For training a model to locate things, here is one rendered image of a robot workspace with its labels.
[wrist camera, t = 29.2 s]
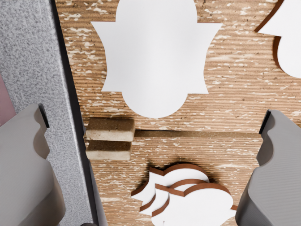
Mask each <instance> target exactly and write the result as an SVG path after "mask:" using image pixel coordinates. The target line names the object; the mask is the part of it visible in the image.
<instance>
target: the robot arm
mask: <svg viewBox="0 0 301 226"><path fill-rule="evenodd" d="M47 128H50V127H49V123H48V120H47V115H46V111H45V109H44V106H43V104H42V103H39V104H37V103H34V104H30V105H28V106H27V107H26V108H25V109H23V110H22V111H21V112H19V113H18V114H17V115H16V116H14V117H13V118H11V119H10V120H9V121H7V122H6V123H5V124H4V125H2V126H1V127H0V226H57V225H58V224H59V223H60V221H61V220H62V219H63V217H64V215H65V212H66V206H65V202H64V198H63V194H62V190H61V187H60V185H59V183H58V180H57V178H56V175H55V173H54V171H53V168H52V166H51V163H50V162H49V161H48V160H46V158H47V156H48V154H49V153H50V148H49V146H48V144H47V141H46V139H45V136H44V134H45V132H46V130H47ZM259 134H261V137H262V139H263V143H262V145H261V147H260V149H259V151H258V153H257V156H256V159H257V161H258V163H259V167H257V168H255V169H254V170H253V172H252V175H251V177H250V179H249V181H248V183H247V185H246V187H245V189H244V191H243V193H242V196H241V198H240V202H239V205H238V207H237V210H236V214H235V220H236V223H237V225H238V226H301V128H300V127H299V126H298V125H296V124H295V123H294V122H293V121H291V120H290V119H289V118H288V117H287V116H285V115H284V114H283V113H282V112H281V111H279V110H275V109H274V110H271V109H268V110H267V111H266V114H265V116H264V119H263V122H262V124H261V127H260V130H259Z"/></svg>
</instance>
